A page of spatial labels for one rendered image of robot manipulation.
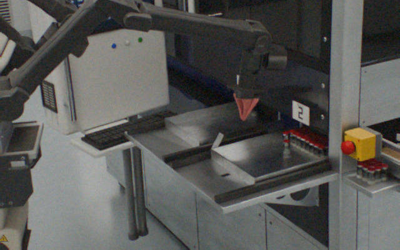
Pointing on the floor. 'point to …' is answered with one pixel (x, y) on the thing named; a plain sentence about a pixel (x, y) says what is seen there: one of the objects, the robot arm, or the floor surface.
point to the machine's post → (344, 109)
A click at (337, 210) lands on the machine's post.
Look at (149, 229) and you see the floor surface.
